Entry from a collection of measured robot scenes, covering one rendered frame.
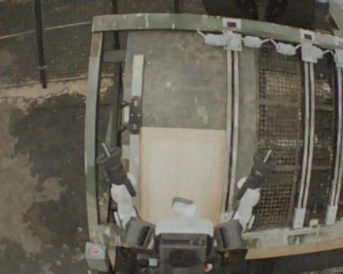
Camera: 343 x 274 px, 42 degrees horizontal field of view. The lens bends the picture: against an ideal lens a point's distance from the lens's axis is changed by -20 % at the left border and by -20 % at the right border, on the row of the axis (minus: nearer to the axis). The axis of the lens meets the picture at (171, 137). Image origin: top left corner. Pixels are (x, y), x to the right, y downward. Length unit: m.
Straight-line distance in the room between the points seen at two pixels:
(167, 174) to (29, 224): 1.69
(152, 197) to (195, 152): 0.33
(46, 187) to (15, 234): 0.65
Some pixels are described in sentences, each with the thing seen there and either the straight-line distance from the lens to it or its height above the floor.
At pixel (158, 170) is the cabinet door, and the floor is 1.16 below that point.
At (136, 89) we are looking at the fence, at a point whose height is 1.50.
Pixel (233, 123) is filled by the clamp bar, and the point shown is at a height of 1.39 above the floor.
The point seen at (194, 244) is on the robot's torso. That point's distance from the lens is 2.23.
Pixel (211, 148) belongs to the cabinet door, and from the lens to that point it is 2.80.
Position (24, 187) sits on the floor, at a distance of 4.39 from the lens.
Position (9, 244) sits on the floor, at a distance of 4.06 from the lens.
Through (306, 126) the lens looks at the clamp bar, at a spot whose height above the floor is 1.40.
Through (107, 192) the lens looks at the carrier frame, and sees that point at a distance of 3.21.
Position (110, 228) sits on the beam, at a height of 0.91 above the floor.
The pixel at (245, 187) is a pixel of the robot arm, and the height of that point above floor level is 1.47.
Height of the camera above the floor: 3.29
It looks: 46 degrees down
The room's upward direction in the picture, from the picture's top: straight up
